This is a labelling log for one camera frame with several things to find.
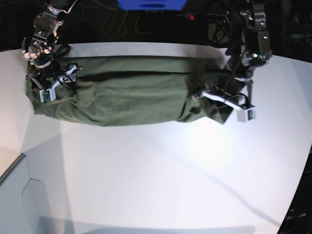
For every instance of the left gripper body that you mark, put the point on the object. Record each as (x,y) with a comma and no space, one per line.
(237,85)

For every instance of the blue plastic bin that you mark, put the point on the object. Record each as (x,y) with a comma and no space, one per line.
(140,5)

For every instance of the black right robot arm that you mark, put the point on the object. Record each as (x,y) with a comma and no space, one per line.
(39,49)

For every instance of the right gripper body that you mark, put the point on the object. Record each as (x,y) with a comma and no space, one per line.
(43,79)

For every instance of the green t-shirt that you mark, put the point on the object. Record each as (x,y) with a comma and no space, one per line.
(132,90)

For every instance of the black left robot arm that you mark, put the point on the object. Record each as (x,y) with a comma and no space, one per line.
(248,48)

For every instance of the white power strip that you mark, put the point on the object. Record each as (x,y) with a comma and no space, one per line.
(205,17)

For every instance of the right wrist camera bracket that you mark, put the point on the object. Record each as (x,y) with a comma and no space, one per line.
(49,93)

